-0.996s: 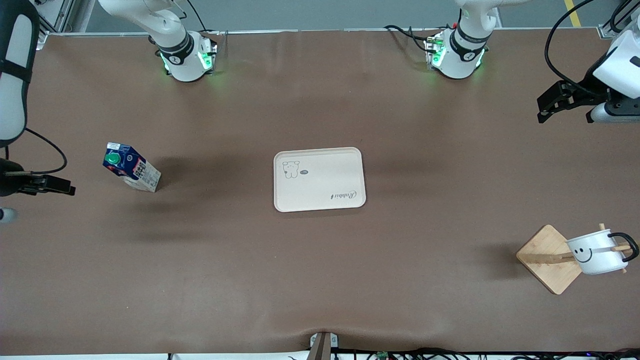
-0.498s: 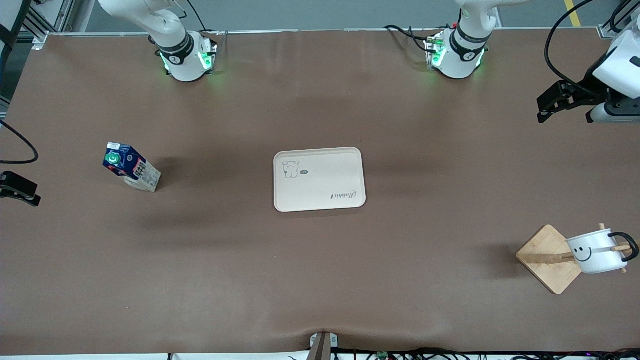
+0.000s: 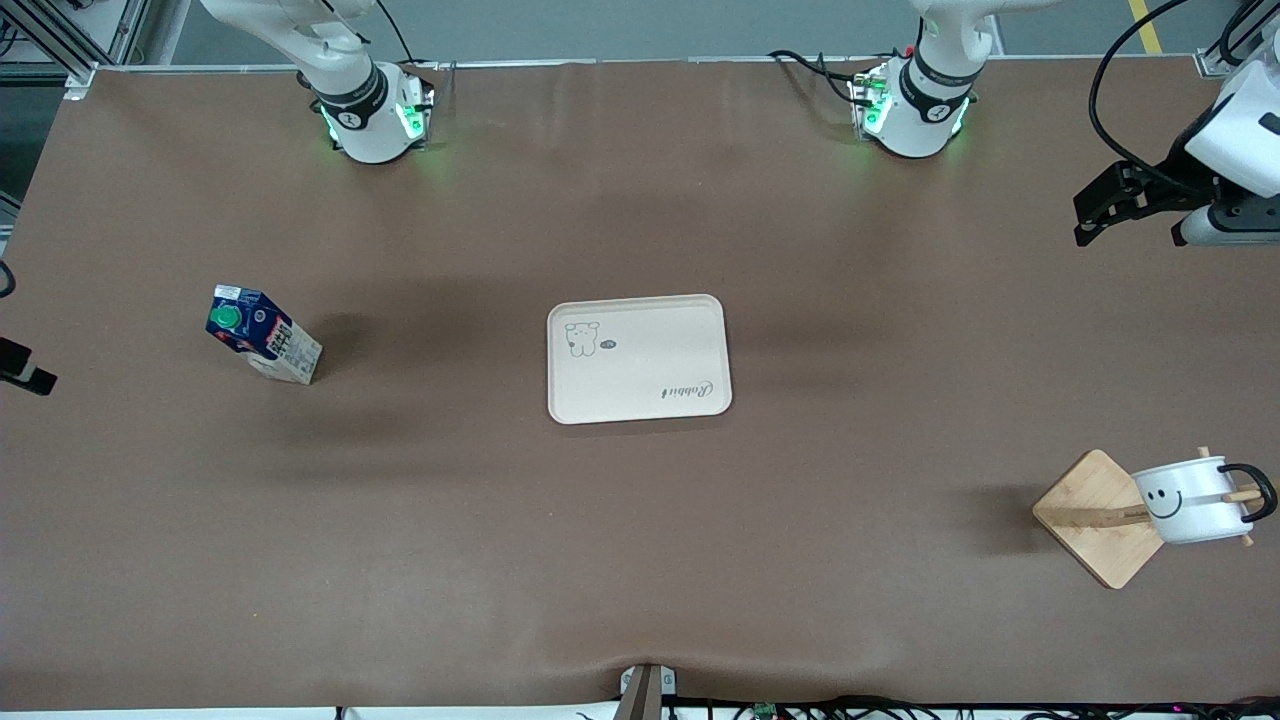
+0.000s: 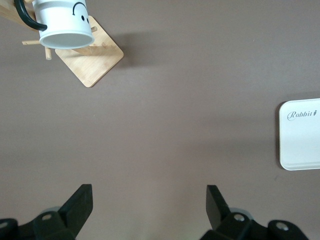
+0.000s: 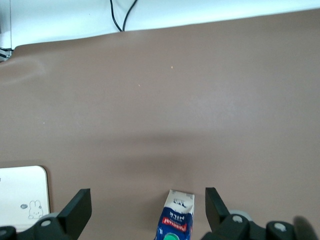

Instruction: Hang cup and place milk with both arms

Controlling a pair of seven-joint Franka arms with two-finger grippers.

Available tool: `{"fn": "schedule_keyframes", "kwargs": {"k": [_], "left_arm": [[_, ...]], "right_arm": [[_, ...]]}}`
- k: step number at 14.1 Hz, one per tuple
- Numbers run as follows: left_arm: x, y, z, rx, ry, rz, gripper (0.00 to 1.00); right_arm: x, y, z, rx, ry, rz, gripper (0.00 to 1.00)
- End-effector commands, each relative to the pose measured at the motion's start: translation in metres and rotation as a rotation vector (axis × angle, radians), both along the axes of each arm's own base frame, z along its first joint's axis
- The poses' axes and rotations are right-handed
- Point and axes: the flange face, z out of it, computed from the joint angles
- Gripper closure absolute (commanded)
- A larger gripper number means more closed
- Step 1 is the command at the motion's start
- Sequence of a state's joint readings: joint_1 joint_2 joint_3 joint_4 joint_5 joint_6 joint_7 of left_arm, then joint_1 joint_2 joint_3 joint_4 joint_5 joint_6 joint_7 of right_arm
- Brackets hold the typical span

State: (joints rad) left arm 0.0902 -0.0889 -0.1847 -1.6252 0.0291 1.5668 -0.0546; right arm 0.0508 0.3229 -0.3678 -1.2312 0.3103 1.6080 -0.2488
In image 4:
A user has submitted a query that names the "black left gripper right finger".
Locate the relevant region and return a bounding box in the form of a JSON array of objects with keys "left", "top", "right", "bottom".
[{"left": 199, "top": 184, "right": 311, "bottom": 240}]

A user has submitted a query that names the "bamboo wooden cup rack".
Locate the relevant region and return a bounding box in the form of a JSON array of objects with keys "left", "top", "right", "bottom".
[{"left": 0, "top": 0, "right": 125, "bottom": 88}]

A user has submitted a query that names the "brown table mat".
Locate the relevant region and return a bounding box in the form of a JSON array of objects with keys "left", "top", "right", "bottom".
[{"left": 0, "top": 0, "right": 320, "bottom": 240}]

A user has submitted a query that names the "white rectangular Rabbit tray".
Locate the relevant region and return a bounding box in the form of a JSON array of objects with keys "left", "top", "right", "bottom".
[{"left": 278, "top": 98, "right": 320, "bottom": 172}]

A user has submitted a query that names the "white smiley mug black handle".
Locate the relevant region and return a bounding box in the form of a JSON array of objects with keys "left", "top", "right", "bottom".
[{"left": 13, "top": 0, "right": 95, "bottom": 50}]

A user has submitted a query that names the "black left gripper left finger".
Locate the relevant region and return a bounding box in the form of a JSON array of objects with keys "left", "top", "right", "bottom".
[{"left": 0, "top": 183, "right": 94, "bottom": 240}]

